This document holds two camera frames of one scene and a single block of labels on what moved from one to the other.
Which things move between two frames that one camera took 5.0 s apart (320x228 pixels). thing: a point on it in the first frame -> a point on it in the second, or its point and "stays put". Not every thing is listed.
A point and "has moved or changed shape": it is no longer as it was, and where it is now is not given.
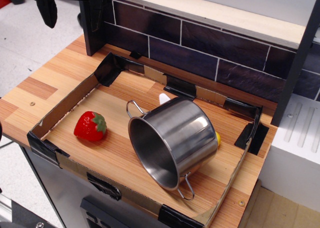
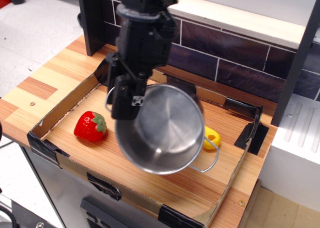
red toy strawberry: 90,126 stays put
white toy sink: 292,170 stays put
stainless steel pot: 172,140 has moved or changed shape
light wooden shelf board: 185,5 stays put
